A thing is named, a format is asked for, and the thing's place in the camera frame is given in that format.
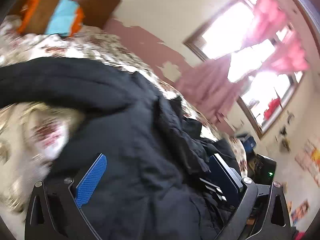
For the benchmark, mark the red clothes hanging outside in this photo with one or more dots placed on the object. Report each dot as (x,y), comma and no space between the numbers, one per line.
(272,106)

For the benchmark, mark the blue bag near bed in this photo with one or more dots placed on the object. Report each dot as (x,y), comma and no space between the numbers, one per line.
(247,141)

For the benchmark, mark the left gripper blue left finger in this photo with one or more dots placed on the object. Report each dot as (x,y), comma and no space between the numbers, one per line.
(87,179)

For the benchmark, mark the pink curtain right panel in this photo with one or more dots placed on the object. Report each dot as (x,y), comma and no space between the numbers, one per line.
(289,54)

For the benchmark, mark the wooden framed window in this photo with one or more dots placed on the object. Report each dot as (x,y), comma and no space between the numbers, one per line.
(224,34)

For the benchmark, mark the pink curtain left panel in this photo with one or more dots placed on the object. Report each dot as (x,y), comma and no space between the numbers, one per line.
(208,88)

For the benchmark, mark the black device with green light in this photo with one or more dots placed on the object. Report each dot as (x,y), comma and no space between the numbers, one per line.
(261,169)

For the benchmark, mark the floral patterned bed quilt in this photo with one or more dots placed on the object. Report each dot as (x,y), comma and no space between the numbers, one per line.
(153,137)

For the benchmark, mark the colourful wall poster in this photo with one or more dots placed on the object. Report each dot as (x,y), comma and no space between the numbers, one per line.
(308,159)

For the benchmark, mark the dark navy padded jacket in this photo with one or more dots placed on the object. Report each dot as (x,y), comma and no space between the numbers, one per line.
(201,220)

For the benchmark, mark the orange blue brown striped pillow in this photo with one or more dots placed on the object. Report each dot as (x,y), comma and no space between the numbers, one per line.
(49,17)

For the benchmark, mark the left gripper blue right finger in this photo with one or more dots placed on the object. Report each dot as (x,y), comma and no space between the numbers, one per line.
(226,178)

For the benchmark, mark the pink curtain panel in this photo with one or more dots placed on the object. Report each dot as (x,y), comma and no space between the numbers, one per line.
(289,54)
(208,88)

